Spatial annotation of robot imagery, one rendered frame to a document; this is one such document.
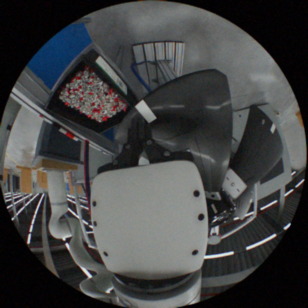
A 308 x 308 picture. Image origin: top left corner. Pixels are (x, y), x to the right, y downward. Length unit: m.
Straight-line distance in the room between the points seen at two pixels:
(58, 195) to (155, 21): 1.38
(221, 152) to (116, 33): 1.06
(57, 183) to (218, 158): 0.66
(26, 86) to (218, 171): 0.48
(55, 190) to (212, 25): 1.71
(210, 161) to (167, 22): 1.08
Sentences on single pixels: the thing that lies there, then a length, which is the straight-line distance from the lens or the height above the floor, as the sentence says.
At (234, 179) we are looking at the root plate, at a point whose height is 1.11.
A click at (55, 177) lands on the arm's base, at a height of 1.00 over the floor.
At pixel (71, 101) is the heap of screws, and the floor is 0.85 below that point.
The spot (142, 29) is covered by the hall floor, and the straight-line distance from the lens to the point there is 1.06.
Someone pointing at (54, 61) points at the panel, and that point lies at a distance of 0.50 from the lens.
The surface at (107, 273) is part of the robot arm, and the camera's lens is 0.56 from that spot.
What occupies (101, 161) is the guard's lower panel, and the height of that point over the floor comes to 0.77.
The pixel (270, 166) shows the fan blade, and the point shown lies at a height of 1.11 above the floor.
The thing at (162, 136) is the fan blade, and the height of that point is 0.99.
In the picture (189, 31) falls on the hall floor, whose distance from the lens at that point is 1.17.
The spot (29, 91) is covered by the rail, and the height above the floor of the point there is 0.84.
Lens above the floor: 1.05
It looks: 14 degrees down
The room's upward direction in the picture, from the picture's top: 171 degrees clockwise
